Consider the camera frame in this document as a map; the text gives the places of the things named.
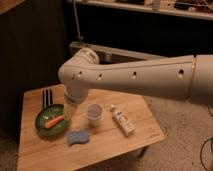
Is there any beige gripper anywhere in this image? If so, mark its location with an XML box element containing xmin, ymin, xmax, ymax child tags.
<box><xmin>63</xmin><ymin>100</ymin><xmax>78</xmax><ymax>122</ymax></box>

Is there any blue sponge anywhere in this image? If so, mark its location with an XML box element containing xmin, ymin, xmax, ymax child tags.
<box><xmin>67</xmin><ymin>129</ymin><xmax>89</xmax><ymax>146</ymax></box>

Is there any clear plastic cup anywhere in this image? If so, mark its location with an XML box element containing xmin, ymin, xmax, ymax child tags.
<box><xmin>86</xmin><ymin>103</ymin><xmax>103</xmax><ymax>127</ymax></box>

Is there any orange carrot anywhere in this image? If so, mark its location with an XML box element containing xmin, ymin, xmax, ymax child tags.
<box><xmin>44</xmin><ymin>115</ymin><xmax>63</xmax><ymax>129</ymax></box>

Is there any grey metal rail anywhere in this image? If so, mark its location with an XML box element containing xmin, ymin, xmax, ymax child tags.
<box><xmin>69</xmin><ymin>41</ymin><xmax>161</xmax><ymax>63</ymax></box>

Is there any upper shelf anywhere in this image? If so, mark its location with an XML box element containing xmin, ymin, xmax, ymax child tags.
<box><xmin>69</xmin><ymin>0</ymin><xmax>213</xmax><ymax>21</ymax></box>

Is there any white tube bottle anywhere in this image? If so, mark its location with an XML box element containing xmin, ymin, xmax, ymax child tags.
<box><xmin>110</xmin><ymin>104</ymin><xmax>135</xmax><ymax>137</ymax></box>

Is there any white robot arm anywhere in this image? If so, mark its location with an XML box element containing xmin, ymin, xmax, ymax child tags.
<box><xmin>58</xmin><ymin>48</ymin><xmax>213</xmax><ymax>106</ymax></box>

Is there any wooden table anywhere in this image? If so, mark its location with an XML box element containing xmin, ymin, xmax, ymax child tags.
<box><xmin>17</xmin><ymin>89</ymin><xmax>165</xmax><ymax>171</ymax></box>

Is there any green frying pan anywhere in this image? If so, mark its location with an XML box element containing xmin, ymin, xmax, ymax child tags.
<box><xmin>35</xmin><ymin>89</ymin><xmax>69</xmax><ymax>137</ymax></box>

